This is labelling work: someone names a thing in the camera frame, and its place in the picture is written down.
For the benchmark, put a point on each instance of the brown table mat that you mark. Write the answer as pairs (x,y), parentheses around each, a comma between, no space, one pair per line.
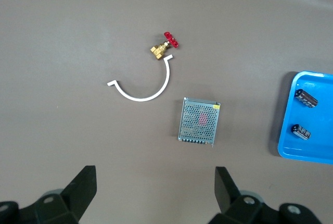
(78,52)

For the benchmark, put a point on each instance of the white half-round pipe clamp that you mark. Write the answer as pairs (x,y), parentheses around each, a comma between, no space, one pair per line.
(140,99)

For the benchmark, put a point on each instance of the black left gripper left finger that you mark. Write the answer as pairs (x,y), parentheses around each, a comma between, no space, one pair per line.
(65,205)

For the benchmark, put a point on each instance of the blue plastic tray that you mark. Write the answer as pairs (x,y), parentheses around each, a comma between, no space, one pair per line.
(322,143)

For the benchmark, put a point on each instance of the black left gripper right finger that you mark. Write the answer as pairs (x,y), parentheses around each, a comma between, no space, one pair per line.
(234,208)

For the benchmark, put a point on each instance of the dark brown cylindrical capacitor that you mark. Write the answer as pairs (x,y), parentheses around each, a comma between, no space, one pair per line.
(307,98)
(301,131)

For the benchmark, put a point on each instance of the perforated metal power supply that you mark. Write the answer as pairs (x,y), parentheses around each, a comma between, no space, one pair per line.
(199,119)

